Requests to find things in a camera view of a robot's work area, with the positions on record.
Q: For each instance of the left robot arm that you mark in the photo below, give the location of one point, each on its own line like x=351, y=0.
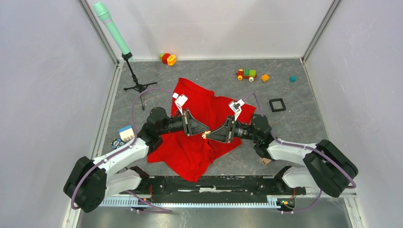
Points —
x=93, y=180

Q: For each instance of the green toy block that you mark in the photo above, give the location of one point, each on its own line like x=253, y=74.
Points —
x=161, y=56

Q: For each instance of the wooden letter cube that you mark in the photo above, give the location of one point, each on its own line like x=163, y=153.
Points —
x=265, y=161

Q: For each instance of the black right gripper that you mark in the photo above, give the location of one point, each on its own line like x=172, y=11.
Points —
x=224, y=134

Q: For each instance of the gold butterfly brooch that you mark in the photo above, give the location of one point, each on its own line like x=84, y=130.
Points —
x=205, y=134

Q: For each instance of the orange lego brick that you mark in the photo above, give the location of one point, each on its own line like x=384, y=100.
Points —
x=265, y=78

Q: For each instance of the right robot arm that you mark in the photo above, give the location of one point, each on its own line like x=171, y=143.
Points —
x=321, y=165

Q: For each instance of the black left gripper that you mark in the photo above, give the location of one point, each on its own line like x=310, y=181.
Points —
x=191, y=126

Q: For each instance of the white and blue block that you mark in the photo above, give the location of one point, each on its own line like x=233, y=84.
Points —
x=126, y=133

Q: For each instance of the red toy block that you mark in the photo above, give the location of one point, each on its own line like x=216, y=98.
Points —
x=165, y=57

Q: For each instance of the black tripod stand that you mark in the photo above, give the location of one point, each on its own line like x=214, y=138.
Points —
x=137, y=87

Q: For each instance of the blue patterned card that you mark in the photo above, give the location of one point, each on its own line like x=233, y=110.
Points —
x=117, y=142

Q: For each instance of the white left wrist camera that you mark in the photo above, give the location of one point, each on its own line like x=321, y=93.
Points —
x=179, y=101

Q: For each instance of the colourful toy train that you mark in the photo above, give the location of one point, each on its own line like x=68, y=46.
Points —
x=248, y=74

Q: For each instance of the orange toy block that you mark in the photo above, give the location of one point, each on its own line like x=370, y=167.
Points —
x=171, y=60

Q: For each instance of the teal small cube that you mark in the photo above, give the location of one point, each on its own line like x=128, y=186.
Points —
x=292, y=79

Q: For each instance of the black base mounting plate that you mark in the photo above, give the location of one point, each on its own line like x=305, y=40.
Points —
x=212, y=189

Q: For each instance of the mint green microphone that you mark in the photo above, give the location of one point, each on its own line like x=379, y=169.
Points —
x=105, y=17

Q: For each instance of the slotted cable duct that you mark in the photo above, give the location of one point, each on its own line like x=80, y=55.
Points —
x=133, y=202

